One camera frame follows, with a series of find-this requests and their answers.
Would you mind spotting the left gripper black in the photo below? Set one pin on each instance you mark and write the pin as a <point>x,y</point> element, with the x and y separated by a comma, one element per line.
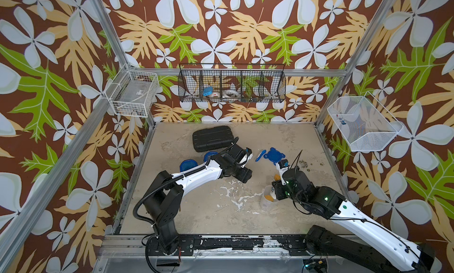
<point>245,175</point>

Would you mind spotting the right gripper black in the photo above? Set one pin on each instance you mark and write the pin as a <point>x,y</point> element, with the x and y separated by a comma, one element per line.
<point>277,185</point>

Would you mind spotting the blue lid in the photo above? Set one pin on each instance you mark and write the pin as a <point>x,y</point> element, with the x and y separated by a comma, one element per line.
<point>188,165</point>
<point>274,155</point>
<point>210,155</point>

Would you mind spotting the white bottle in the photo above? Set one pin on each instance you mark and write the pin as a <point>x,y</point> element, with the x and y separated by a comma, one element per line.
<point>269,198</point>

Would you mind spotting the blue toothbrush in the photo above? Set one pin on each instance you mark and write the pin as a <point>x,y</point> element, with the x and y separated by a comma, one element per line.
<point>260,155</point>

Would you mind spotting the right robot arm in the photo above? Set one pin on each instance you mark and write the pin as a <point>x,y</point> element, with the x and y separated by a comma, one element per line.
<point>383,251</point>

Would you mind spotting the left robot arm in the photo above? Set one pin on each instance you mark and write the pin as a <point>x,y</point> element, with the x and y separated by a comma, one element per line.
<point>161,202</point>

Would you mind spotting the black plastic tool case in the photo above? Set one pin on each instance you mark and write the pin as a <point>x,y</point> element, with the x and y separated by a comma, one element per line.
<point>212,138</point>

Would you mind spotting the white tape roll in basket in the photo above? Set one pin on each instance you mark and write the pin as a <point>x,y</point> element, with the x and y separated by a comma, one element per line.
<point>231,94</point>

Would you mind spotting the blue tape roll in basket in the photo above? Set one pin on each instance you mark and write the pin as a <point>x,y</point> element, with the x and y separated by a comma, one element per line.
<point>207,91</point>

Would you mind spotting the white mesh basket right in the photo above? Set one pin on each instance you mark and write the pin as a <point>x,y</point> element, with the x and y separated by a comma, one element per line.
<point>364,122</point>

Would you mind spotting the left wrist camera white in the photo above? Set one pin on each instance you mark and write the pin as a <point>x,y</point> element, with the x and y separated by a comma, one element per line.
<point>248,155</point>

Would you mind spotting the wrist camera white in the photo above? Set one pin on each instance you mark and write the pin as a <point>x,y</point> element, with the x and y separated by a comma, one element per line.
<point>248,155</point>
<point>282,166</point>

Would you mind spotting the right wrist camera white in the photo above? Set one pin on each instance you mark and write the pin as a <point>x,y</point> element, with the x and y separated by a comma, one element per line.
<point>282,166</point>

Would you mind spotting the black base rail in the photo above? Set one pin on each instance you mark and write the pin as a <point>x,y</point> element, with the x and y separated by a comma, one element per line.
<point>194,245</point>

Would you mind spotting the black wire basket back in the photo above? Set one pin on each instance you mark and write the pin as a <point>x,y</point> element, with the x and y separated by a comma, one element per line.
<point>255,83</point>

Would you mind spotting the white wire basket left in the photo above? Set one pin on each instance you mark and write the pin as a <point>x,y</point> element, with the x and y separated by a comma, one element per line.
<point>131,93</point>

